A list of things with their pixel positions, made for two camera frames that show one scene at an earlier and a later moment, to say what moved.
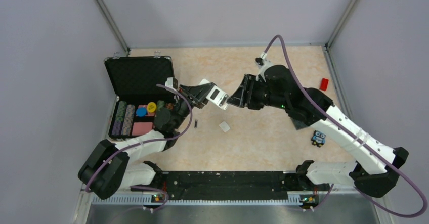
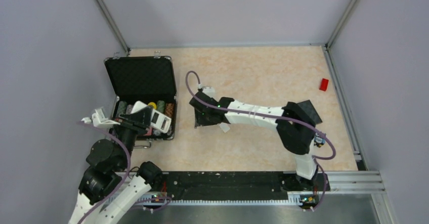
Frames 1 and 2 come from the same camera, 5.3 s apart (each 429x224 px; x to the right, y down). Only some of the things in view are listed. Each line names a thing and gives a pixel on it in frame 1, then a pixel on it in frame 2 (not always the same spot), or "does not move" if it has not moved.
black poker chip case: [139, 84] does not move
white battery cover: [224, 126] does not move
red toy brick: [324, 84] does not move
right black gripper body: [259, 94] -> [203, 119]
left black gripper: [194, 91] -> [143, 115]
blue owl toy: [318, 138] does not move
